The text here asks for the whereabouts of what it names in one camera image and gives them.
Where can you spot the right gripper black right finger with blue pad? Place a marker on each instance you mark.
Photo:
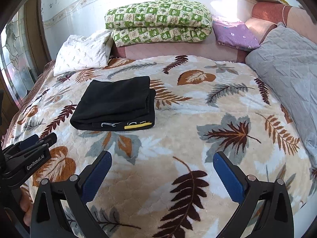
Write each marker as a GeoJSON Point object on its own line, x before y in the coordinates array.
{"type": "Point", "coordinates": [276, 217]}

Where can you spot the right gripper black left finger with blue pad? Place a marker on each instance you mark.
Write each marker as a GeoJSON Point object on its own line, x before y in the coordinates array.
{"type": "Point", "coordinates": [48, 217]}

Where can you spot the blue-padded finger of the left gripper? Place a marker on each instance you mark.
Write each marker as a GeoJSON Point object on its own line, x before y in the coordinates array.
{"type": "Point", "coordinates": [30, 141]}

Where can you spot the black pants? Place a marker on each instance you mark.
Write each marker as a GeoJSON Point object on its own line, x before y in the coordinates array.
{"type": "Point", "coordinates": [125, 105]}

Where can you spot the person's left hand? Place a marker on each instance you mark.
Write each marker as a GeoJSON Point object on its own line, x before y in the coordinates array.
{"type": "Point", "coordinates": [26, 204]}

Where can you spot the wooden framed glass window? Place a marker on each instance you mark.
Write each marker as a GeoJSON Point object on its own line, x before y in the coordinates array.
{"type": "Point", "coordinates": [24, 53]}

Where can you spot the white patterned pillow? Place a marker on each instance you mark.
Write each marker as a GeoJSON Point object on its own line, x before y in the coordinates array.
{"type": "Point", "coordinates": [80, 52]}

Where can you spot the leaf-patterned fleece blanket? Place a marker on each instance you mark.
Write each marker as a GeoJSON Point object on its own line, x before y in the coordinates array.
{"type": "Point", "coordinates": [162, 182]}

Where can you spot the grey quilted comforter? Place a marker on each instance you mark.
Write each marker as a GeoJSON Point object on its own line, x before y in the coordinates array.
{"type": "Point", "coordinates": [286, 62]}

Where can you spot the green patterned folded quilt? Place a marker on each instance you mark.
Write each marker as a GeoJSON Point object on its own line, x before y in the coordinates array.
{"type": "Point", "coordinates": [159, 21]}

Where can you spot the pink bed mattress cover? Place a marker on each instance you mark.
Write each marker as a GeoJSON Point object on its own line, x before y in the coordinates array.
{"type": "Point", "coordinates": [209, 48]}

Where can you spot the purple floral pillow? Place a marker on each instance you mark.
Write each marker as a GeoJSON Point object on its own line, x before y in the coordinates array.
{"type": "Point", "coordinates": [235, 35]}

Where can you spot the pink padded headboard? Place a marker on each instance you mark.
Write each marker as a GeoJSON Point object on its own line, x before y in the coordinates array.
{"type": "Point", "coordinates": [265, 16]}

